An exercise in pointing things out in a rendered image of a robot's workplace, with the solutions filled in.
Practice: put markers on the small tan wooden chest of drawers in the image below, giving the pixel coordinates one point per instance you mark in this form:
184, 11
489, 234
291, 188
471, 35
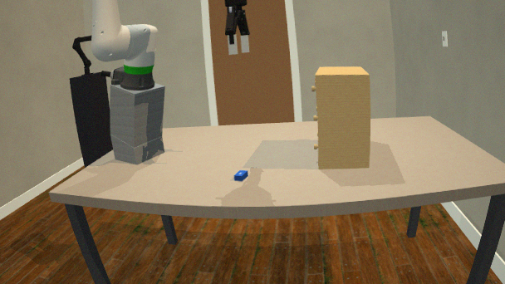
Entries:
343, 118

